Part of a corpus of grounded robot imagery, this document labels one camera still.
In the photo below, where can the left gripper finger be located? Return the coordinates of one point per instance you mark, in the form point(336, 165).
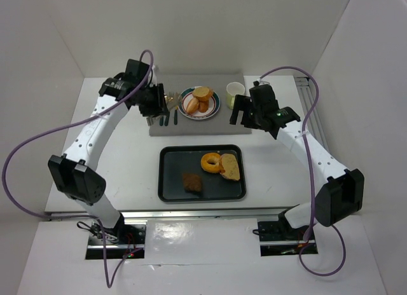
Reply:
point(162, 110)
point(161, 93)

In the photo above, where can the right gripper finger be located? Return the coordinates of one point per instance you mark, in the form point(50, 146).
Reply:
point(241, 103)
point(247, 119)

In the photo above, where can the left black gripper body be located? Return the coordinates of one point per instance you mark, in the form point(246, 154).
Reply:
point(160, 100)

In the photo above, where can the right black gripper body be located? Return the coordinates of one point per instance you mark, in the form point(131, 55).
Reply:
point(240, 107)

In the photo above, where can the orange round bun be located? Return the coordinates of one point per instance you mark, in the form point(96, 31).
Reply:
point(192, 106)

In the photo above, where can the brown oblong bread roll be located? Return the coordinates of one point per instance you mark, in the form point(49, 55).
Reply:
point(203, 106)

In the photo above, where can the bread slice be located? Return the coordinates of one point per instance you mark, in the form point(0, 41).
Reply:
point(203, 93)
point(229, 168)

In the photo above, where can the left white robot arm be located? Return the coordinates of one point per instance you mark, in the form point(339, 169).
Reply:
point(74, 172)

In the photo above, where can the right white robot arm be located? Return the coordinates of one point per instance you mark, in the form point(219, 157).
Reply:
point(353, 187)

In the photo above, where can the dark brown bread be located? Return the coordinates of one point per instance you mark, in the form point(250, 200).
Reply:
point(192, 182)

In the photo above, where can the pale green mug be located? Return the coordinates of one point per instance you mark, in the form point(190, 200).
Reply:
point(232, 90)

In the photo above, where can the grey placemat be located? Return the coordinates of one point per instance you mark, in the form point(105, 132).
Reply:
point(219, 124)

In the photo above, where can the white plate green red rim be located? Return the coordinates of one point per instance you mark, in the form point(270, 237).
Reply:
point(187, 95)

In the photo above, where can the black tray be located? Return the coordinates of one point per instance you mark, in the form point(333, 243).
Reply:
point(175, 161)

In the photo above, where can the glazed donut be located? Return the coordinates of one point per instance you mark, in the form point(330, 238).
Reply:
point(210, 162)

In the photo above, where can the gold fork green handle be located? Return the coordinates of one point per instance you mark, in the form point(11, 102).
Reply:
point(167, 119)

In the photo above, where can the gold knife green handle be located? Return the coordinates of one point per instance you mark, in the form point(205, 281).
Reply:
point(175, 117)

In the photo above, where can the aluminium rail right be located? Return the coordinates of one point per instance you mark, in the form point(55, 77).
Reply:
point(313, 94)

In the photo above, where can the aluminium rail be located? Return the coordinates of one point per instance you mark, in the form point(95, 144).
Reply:
point(313, 94)
point(203, 213)

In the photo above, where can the aluminium rail front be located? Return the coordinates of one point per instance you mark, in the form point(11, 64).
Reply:
point(203, 213)

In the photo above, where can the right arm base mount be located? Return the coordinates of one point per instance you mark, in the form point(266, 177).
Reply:
point(276, 239)

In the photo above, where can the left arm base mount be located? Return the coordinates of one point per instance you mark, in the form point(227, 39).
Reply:
point(130, 244)

